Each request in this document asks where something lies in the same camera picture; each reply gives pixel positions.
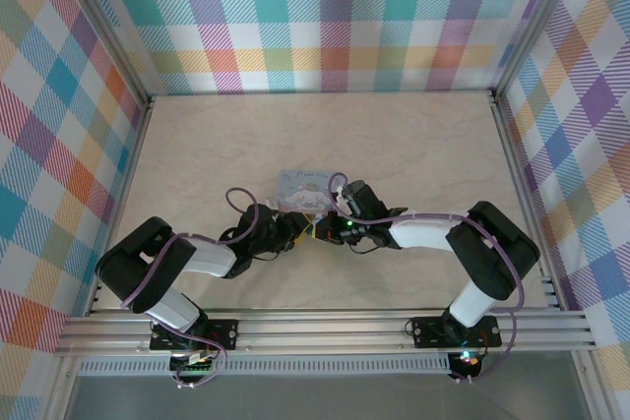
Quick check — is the controller board with lit LED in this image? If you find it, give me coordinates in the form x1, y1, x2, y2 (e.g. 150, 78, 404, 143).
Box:
450, 348, 483, 380

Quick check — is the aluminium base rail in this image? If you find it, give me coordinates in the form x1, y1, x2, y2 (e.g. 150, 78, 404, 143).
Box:
53, 310, 597, 355

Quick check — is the aluminium table side rail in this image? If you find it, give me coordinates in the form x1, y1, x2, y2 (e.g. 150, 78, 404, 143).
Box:
86, 92, 158, 318
489, 89, 567, 313

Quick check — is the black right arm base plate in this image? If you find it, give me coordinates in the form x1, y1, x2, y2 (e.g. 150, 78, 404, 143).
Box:
410, 315, 502, 350

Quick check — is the aluminium frame post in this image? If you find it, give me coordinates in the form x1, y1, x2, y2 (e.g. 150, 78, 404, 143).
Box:
489, 0, 590, 101
48, 0, 157, 106

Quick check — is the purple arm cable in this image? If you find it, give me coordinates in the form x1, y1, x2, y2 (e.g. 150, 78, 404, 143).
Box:
121, 187, 267, 390
329, 172, 524, 387

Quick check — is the grey slotted cable duct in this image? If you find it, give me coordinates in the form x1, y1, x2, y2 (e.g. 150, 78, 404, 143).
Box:
78, 354, 452, 376

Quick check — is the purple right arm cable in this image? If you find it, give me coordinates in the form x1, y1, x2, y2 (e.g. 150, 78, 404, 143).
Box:
329, 172, 524, 387

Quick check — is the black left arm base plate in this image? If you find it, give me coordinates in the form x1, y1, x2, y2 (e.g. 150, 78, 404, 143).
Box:
149, 319, 240, 352

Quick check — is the blue cartoon tin box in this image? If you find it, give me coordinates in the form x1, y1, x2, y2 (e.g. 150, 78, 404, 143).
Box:
278, 168, 347, 217

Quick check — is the green circuit board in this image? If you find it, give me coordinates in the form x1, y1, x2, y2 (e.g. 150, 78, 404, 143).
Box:
169, 350, 218, 375

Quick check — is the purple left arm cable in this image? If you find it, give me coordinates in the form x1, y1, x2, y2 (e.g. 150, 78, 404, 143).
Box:
121, 187, 267, 390

